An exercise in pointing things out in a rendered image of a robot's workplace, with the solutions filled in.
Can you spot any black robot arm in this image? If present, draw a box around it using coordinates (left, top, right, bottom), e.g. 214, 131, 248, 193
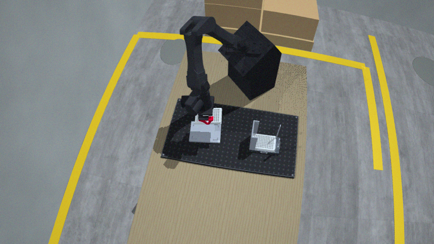
180, 16, 264, 116

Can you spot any white well plate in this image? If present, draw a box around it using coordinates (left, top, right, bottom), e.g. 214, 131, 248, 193
253, 134, 276, 152
194, 108, 222, 125

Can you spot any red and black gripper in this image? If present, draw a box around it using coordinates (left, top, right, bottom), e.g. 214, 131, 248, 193
198, 96, 214, 125

